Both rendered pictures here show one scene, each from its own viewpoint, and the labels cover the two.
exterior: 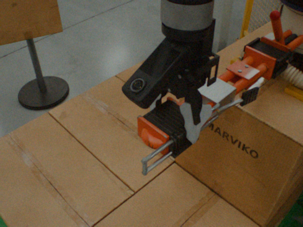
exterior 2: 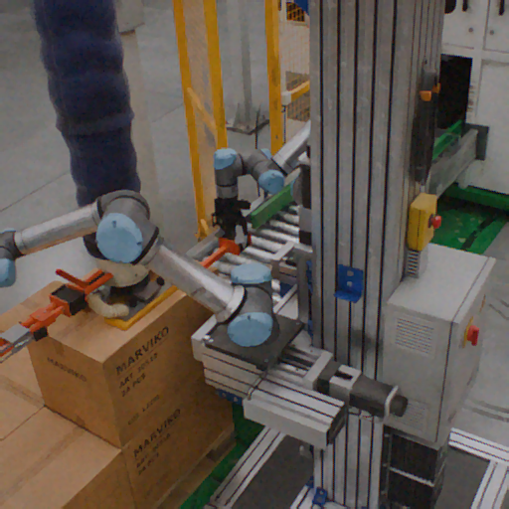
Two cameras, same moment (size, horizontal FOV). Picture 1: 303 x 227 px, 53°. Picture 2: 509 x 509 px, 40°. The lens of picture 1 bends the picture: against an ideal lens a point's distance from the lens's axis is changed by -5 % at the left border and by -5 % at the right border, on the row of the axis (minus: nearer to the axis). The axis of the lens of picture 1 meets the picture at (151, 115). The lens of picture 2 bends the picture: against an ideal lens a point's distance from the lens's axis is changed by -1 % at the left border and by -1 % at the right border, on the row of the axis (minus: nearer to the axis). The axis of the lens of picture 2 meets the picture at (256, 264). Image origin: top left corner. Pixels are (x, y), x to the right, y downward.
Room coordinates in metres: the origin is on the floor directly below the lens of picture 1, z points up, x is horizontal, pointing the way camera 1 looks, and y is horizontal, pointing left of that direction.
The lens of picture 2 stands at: (-1.26, -0.60, 2.41)
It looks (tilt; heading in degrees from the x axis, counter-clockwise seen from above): 34 degrees down; 351
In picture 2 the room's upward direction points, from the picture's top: 4 degrees counter-clockwise
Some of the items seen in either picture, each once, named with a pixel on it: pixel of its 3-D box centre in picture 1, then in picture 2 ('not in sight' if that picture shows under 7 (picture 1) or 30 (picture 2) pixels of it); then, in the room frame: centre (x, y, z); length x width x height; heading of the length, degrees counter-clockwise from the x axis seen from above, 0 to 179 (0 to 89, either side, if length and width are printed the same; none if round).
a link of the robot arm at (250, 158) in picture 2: not in sight; (255, 163); (0.84, -0.95, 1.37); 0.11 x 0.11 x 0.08; 10
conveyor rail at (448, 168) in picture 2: not in sight; (392, 227); (1.68, -1.78, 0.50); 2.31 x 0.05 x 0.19; 134
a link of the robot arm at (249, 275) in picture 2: not in sight; (252, 288); (0.38, -0.84, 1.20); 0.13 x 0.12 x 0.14; 168
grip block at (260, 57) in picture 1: (265, 57); (69, 299); (0.66, -0.29, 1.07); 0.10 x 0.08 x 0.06; 44
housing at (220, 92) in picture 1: (214, 97); (16, 338); (0.51, -0.13, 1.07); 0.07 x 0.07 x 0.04; 44
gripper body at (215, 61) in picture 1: (186, 56); not in sight; (0.43, -0.06, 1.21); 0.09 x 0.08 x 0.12; 134
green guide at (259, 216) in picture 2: not in sight; (326, 158); (2.36, -1.62, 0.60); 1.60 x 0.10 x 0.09; 134
